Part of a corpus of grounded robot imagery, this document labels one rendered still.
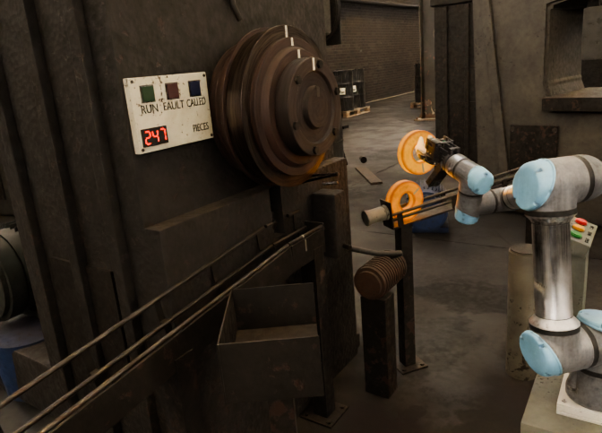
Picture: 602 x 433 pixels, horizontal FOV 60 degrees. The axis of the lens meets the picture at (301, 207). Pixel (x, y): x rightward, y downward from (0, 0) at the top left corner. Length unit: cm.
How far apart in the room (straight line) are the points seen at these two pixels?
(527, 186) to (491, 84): 283
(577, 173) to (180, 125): 98
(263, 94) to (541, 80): 284
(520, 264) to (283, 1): 124
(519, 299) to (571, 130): 206
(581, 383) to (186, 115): 124
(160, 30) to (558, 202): 105
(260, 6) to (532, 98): 266
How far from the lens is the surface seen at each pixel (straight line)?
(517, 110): 409
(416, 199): 203
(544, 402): 165
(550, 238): 136
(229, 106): 142
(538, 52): 401
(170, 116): 139
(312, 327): 132
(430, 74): 1042
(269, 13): 177
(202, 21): 153
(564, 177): 134
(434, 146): 175
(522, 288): 208
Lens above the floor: 124
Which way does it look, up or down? 15 degrees down
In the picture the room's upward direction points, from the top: 5 degrees counter-clockwise
